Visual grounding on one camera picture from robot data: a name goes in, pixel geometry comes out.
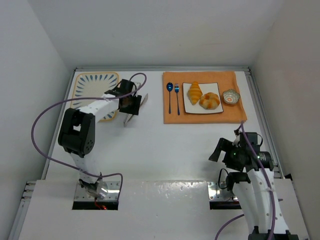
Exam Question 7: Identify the blue spoon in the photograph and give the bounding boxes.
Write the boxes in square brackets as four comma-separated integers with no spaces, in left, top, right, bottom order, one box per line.
[166,82,174,114]

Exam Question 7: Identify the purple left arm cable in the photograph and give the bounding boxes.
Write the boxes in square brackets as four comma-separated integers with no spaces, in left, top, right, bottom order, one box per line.
[30,72,148,201]

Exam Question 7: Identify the blue patterned rectangular tray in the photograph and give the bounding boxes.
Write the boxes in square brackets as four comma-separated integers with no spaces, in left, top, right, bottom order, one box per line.
[68,71,120,122]

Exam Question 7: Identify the white square plate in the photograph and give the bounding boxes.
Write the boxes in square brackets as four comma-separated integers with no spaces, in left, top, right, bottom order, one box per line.
[182,82,224,115]

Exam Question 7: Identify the orange placemat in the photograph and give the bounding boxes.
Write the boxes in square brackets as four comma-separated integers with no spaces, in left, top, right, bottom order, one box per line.
[162,71,248,124]

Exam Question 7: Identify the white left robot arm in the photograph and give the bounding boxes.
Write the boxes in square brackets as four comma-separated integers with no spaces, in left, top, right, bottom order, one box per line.
[58,79,142,198]

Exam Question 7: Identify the blue fork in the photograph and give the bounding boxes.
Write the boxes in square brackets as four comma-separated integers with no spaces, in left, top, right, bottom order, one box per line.
[174,83,180,116]

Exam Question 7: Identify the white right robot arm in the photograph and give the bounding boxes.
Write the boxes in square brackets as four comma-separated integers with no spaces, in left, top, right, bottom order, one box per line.
[209,130,299,240]

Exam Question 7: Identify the round swirl bread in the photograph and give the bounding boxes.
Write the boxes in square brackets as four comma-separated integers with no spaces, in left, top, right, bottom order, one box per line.
[199,92,221,110]

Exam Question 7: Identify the metal tongs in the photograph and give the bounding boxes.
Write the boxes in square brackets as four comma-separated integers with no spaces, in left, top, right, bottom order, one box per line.
[123,93,149,127]

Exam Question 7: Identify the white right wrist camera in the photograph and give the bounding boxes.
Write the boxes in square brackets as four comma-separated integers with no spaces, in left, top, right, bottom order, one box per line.
[232,128,240,147]

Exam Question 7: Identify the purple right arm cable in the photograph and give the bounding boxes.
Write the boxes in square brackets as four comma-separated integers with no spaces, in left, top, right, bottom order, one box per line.
[215,120,277,240]

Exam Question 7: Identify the long croissant bread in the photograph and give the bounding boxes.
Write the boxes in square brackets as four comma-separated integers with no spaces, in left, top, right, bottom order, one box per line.
[187,81,203,105]

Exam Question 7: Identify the small flower-shaped dish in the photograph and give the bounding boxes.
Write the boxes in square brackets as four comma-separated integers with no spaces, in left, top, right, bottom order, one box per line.
[222,89,241,105]

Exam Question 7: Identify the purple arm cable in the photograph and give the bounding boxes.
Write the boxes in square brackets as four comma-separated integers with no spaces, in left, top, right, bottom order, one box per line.
[30,72,148,201]
[215,120,277,240]

